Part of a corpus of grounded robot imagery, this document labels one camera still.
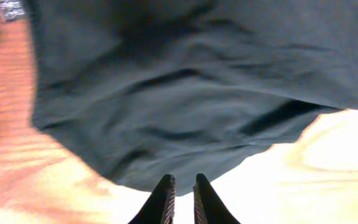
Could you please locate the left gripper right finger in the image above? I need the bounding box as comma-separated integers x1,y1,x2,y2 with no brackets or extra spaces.
193,174,240,224

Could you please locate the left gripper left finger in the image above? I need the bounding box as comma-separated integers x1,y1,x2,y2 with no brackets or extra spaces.
129,174,176,224

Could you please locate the black t-shirt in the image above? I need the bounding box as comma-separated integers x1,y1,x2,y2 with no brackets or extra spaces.
24,0,358,195

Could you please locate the small garment label tag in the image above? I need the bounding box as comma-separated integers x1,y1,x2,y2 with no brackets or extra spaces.
0,0,25,22

